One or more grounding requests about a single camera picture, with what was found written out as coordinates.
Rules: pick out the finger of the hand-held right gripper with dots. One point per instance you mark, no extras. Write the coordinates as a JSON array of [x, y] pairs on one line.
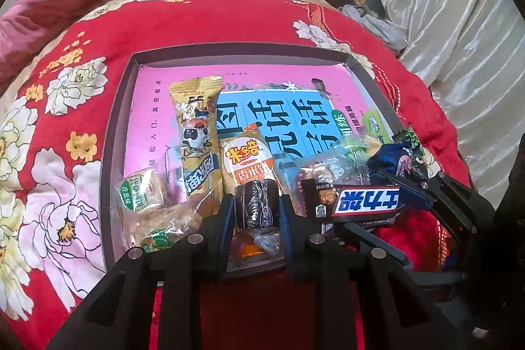
[[418, 190], [373, 243]]

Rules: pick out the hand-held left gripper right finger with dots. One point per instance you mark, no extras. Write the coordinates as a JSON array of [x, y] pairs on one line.
[[288, 241]]

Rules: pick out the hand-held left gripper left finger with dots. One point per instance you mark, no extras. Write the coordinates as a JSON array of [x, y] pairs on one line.
[[223, 239]]

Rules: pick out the brown chocolate bar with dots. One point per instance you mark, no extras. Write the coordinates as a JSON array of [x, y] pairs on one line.
[[365, 202]]

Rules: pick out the blue cookie packet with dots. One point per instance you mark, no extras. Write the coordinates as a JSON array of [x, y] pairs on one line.
[[389, 159]]

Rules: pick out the green label cake packet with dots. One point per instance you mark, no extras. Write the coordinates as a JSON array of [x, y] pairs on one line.
[[172, 223], [139, 194]]

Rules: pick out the dark green snack packet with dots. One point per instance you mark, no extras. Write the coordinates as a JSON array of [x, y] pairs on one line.
[[410, 136]]

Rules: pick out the clear pastry packet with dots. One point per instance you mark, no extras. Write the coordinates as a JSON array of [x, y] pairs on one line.
[[324, 173]]

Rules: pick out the orange rice cracker packet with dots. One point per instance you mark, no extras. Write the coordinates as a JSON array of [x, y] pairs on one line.
[[246, 165]]

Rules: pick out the yellow panda snack packet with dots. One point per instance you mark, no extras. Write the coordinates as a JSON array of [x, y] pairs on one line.
[[197, 136]]

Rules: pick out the grey shallow box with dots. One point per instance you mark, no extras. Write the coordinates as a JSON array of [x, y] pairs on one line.
[[119, 108]]

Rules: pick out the pink book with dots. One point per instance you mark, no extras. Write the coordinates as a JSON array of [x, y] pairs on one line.
[[156, 108]]

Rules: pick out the white satin curtain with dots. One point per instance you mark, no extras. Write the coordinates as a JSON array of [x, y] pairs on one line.
[[451, 26]]

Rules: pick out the light blue clothes pile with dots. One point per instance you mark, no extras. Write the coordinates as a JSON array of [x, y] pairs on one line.
[[377, 26]]

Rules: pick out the red floral blanket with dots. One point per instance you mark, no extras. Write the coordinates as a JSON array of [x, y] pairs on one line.
[[246, 18]]

